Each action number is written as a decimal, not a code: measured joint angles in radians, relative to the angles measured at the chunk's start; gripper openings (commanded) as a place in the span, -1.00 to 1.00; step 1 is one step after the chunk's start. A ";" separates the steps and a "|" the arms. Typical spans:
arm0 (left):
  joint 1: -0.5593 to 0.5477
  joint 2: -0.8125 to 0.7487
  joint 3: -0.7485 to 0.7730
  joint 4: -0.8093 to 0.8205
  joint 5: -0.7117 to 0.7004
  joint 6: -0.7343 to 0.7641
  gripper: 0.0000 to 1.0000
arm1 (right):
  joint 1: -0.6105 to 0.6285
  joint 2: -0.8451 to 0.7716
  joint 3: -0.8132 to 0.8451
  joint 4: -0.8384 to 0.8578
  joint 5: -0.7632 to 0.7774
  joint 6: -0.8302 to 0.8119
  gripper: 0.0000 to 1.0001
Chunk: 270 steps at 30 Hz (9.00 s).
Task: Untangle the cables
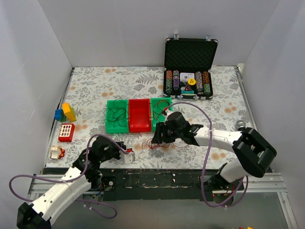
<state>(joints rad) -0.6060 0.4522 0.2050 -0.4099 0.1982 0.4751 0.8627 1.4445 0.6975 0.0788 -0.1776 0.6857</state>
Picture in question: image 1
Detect red wire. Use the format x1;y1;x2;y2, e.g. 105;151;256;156
152;100;173;126

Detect wire bundle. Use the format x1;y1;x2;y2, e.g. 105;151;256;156
133;138;191;163

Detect black wire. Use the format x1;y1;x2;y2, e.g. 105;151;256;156
105;99;128;127

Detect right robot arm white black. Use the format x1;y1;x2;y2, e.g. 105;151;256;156
151;112;277;190

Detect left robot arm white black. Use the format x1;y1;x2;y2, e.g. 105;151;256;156
17;135;127;229

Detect right green bin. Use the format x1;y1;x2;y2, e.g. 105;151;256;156
150;98;172;132

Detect green bin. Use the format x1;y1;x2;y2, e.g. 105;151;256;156
104;99;129;134
150;98;172;132

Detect red bin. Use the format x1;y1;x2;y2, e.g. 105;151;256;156
128;99;152;133

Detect red white toy block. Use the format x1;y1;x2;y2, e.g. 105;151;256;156
58;123;75;142

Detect left green bin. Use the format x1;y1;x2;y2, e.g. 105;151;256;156
104;99;129;134

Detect small red white toy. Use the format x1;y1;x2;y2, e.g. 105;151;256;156
50;147;65;159

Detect stacked toy bricks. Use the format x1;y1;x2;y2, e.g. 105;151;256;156
54;103;76;123

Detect floral table mat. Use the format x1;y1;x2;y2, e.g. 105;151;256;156
45;66;255;169

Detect black microphone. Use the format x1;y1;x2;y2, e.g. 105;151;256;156
235;120;246;131

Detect black poker chip case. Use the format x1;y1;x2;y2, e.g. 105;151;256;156
163;34;218;100

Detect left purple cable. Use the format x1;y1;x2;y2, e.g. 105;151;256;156
9;134;129;219

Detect purple cable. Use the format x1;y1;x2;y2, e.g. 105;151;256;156
166;102;249;208
9;134;129;219

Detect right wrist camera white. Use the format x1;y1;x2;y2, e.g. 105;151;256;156
161;107;173;117

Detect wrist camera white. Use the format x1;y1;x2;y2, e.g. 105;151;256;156
120;148;135;164
161;107;173;117

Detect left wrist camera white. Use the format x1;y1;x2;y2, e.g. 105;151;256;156
120;148;135;164

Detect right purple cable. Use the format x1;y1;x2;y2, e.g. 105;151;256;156
166;102;249;208

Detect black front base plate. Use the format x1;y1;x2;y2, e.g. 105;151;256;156
73;168;246;202

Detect aluminium frame rail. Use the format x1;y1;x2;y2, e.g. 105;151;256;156
29;173;286;195

